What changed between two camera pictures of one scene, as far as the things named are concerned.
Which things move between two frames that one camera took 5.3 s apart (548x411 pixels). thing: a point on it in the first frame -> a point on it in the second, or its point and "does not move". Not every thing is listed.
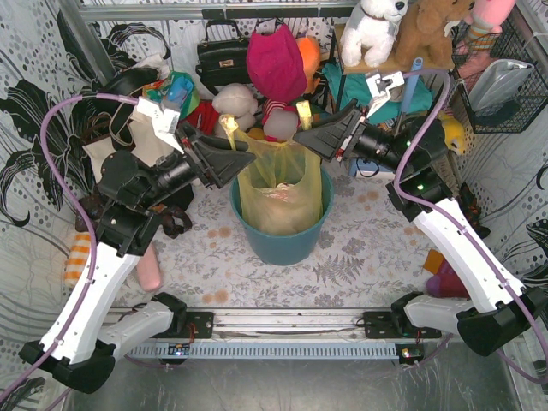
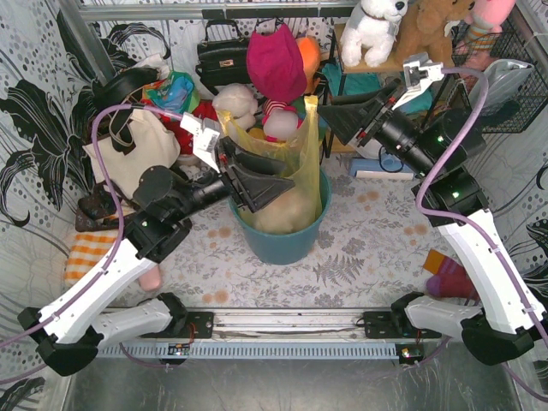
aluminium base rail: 284,324 does not move
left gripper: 198,159 -> 231,175
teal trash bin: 287,248 does not move
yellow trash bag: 283,182 does not move
